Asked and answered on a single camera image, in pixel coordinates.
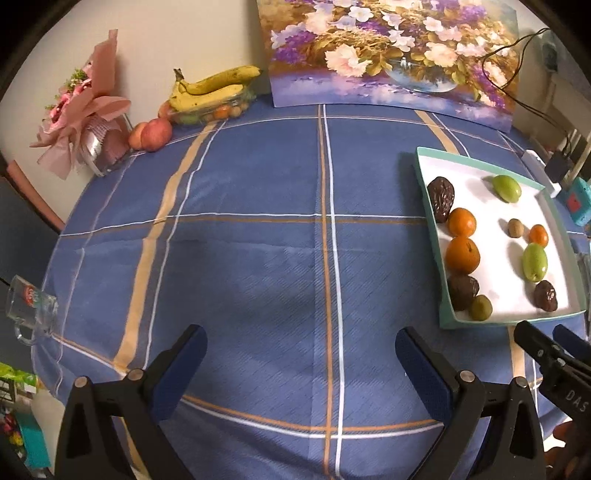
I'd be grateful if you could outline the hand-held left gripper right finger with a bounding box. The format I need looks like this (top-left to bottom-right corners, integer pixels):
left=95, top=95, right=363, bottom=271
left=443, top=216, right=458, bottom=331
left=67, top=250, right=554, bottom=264
left=394, top=326, right=546, bottom=480

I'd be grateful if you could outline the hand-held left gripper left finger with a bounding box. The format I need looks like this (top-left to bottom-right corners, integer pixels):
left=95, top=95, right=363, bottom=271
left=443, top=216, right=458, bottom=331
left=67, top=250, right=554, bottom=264
left=54, top=324, right=208, bottom=480

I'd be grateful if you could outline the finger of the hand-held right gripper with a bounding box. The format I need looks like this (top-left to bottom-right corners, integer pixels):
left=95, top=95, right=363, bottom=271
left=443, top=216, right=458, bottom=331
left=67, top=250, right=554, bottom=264
left=514, top=320, right=591, bottom=418
left=553, top=324, right=591, bottom=366

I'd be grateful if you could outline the yellowish longan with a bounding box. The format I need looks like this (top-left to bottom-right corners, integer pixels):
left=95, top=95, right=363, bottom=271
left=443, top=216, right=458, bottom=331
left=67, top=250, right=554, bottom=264
left=470, top=295, right=493, bottom=321

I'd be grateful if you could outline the teal tray with white inside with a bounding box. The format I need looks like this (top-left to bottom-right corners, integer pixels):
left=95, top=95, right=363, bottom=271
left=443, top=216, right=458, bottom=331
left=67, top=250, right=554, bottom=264
left=412, top=146, right=587, bottom=330

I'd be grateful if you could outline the green jujube fruit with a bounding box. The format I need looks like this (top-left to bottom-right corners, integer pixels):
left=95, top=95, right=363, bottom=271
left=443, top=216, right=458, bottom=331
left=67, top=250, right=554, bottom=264
left=491, top=174, right=523, bottom=202
left=522, top=243, right=549, bottom=282

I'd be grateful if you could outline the large orange with stem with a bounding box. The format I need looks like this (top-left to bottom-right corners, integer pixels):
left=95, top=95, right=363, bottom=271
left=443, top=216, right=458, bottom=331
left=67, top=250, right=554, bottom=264
left=445, top=236, right=481, bottom=274

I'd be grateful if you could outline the round orange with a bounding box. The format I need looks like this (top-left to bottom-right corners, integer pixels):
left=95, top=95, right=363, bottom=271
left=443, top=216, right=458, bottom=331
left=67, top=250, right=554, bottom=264
left=447, top=208, right=478, bottom=237

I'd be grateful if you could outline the blue plaid tablecloth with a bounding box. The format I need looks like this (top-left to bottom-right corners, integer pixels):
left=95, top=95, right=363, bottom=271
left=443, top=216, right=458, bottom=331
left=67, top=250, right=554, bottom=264
left=30, top=97, right=587, bottom=480

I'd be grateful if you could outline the teal box with red label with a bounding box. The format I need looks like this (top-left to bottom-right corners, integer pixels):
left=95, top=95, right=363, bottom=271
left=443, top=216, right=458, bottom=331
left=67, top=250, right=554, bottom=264
left=556, top=178, right=591, bottom=227

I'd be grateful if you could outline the colourful packaging box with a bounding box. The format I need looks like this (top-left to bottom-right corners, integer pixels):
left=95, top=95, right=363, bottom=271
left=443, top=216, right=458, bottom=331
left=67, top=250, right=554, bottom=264
left=0, top=362, right=51, bottom=469

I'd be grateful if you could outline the glass mug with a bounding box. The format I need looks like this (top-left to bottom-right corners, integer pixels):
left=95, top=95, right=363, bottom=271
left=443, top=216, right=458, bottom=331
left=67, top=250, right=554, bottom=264
left=6, top=275, right=60, bottom=346

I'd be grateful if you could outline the black power adapter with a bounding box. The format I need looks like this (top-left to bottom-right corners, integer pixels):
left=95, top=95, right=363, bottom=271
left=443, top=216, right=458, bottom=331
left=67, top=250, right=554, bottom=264
left=544, top=152, right=571, bottom=183

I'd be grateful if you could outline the white rack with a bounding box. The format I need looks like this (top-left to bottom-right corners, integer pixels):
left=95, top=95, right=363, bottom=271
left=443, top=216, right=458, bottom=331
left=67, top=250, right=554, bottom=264
left=561, top=124, right=591, bottom=183

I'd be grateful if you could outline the white power strip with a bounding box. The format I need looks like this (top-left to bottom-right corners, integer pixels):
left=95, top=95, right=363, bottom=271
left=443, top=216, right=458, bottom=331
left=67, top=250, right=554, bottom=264
left=522, top=150, right=561, bottom=195

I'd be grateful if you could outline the orange-red peach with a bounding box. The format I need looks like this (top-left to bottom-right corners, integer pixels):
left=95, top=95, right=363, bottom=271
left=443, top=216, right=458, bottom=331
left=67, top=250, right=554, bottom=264
left=128, top=121, right=148, bottom=150

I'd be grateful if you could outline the clear plastic fruit container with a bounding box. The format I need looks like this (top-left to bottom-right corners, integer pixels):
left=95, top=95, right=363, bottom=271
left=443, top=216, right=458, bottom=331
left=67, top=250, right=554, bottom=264
left=167, top=88, right=257, bottom=126

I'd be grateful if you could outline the yellow banana bunch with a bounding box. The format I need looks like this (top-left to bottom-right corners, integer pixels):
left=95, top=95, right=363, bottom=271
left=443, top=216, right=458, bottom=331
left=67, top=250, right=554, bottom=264
left=167, top=65, right=263, bottom=114

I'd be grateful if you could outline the pink wrapped flower bouquet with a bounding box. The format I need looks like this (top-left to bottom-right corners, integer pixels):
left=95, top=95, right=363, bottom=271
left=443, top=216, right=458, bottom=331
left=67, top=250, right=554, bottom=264
left=28, top=28, right=132, bottom=178

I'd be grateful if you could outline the floral painting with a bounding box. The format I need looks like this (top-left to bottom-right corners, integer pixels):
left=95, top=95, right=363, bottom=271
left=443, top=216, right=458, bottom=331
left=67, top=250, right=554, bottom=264
left=256, top=0, right=520, bottom=134

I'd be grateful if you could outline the black cable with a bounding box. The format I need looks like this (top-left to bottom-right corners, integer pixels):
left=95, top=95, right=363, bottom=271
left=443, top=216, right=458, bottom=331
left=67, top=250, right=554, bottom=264
left=481, top=28, right=573, bottom=158

